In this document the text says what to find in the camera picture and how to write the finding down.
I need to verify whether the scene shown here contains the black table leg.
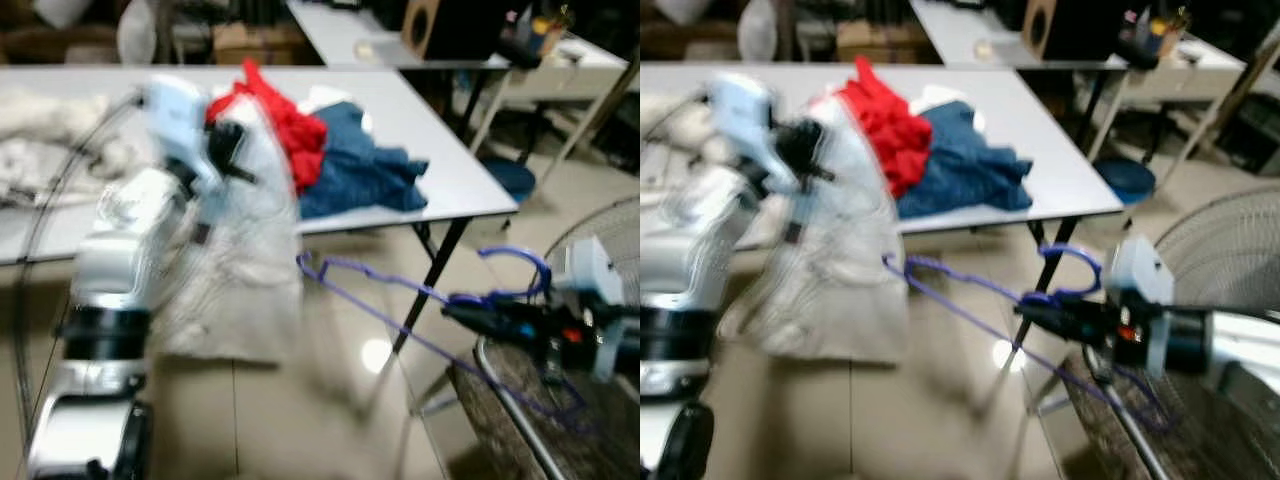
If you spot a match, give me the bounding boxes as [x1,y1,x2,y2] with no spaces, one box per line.
[393,215,471,353]
[1008,215,1081,346]

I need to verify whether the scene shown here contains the white floor fan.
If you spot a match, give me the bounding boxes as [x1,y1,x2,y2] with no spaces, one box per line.
[1155,185,1280,321]
[545,195,641,301]

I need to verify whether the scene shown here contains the black desk organizer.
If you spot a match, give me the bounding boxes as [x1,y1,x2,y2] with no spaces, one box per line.
[498,5,573,69]
[1118,5,1193,69]

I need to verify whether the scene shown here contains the grey white pillow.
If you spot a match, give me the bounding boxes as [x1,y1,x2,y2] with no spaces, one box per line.
[117,0,161,66]
[740,0,779,61]

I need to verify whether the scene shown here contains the blue round stool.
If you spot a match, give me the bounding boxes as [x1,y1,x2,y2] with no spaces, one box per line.
[478,155,538,206]
[1093,158,1158,206]

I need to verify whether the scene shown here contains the wooden speaker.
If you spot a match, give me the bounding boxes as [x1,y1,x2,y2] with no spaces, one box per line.
[1022,0,1126,61]
[402,0,511,61]

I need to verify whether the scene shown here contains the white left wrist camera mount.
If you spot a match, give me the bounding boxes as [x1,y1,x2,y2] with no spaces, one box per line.
[705,72,796,191]
[140,75,226,191]

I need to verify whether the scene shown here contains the dark chair with chrome frame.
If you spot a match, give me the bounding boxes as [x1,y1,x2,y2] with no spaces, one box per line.
[445,340,641,480]
[1060,350,1280,480]

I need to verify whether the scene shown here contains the white denim shorts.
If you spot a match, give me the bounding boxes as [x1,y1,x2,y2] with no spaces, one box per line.
[740,95,911,361]
[150,95,306,366]

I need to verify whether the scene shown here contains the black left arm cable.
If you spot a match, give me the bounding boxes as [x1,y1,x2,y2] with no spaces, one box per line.
[12,92,146,451]

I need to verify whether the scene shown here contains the blue garment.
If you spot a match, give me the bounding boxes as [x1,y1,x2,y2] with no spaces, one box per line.
[298,100,431,221]
[895,100,1034,219]

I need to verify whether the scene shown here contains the cream crumpled garment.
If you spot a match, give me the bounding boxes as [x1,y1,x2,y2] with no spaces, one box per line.
[640,95,736,201]
[0,93,146,206]

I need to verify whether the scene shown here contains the purple plastic hanger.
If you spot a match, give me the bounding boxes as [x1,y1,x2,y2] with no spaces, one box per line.
[297,245,591,433]
[882,243,1173,433]

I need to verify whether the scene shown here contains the plain red garment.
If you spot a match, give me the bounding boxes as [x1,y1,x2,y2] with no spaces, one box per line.
[205,58,329,196]
[825,55,933,199]

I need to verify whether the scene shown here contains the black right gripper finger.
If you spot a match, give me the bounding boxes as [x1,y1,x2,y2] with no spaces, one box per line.
[445,305,526,331]
[443,293,526,313]
[1017,310,1096,338]
[1015,296,1096,319]

